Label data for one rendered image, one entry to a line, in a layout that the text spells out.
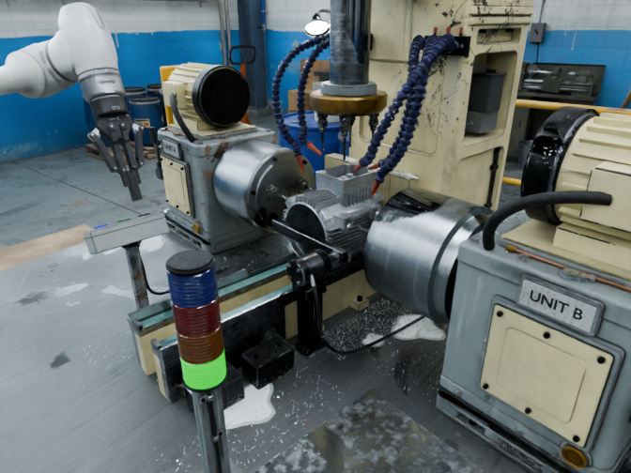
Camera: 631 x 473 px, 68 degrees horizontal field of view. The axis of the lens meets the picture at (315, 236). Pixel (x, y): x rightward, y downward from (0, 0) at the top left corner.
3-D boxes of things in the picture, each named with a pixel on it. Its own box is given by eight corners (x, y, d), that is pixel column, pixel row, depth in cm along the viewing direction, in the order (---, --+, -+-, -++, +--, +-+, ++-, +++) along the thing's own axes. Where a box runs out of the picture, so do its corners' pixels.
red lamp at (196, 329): (207, 306, 66) (204, 279, 65) (229, 325, 62) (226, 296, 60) (167, 323, 63) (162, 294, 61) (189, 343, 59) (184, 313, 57)
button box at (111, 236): (160, 234, 117) (153, 213, 116) (170, 232, 111) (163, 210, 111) (89, 254, 107) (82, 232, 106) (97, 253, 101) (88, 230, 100)
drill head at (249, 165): (256, 195, 168) (252, 126, 157) (325, 225, 143) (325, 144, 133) (193, 213, 153) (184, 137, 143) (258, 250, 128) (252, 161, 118)
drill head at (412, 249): (402, 259, 123) (409, 167, 112) (561, 328, 95) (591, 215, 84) (332, 293, 108) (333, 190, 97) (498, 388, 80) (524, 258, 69)
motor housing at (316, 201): (336, 234, 136) (337, 171, 128) (386, 256, 123) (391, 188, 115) (282, 255, 124) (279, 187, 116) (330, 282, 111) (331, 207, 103)
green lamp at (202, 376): (213, 357, 70) (210, 332, 68) (235, 377, 66) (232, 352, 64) (176, 374, 67) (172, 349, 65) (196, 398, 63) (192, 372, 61)
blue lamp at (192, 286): (204, 279, 65) (200, 250, 63) (226, 296, 60) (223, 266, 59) (162, 294, 61) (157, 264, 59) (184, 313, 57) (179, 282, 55)
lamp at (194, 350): (210, 332, 68) (207, 306, 66) (232, 352, 64) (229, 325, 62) (172, 349, 65) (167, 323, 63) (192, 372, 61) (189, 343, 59)
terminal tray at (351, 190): (347, 188, 127) (348, 161, 124) (377, 198, 120) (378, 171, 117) (315, 198, 120) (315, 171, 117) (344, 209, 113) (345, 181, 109)
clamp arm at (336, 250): (350, 261, 104) (280, 227, 121) (350, 249, 103) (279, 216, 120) (339, 267, 102) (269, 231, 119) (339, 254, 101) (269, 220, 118)
